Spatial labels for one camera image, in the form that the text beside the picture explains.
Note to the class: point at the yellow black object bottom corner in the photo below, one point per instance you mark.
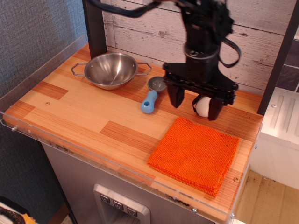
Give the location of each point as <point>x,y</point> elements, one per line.
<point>16,217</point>

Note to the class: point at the grey toy fridge cabinet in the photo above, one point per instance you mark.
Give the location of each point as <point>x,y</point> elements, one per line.
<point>93,186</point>

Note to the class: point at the dark left shelf post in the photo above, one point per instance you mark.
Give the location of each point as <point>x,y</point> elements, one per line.
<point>95,29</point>

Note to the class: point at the silver dispenser panel with buttons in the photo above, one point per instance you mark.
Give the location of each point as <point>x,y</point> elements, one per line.
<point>115,208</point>

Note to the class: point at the dark right shelf post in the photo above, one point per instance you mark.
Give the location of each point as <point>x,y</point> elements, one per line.
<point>279,62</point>

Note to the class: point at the dark shelf post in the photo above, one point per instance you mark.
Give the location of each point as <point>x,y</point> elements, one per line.
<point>95,29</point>
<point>279,62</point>

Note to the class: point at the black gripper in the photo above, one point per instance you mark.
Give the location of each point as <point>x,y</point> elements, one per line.
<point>202,77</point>

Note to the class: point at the stainless steel bowl with handles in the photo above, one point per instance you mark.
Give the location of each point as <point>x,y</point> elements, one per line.
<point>111,71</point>

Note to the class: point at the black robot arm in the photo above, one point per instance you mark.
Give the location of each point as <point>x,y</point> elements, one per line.
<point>207,24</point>

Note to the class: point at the blue grey toy scoop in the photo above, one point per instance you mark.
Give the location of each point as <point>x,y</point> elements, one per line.
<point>156,85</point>

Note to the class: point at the white toy sink unit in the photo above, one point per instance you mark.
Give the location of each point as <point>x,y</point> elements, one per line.
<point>276,151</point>

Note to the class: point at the orange folded cloth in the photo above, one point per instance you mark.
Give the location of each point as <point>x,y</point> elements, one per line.
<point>196,155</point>

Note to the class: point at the white plush egg black band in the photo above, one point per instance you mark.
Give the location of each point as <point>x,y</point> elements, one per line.
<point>201,105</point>

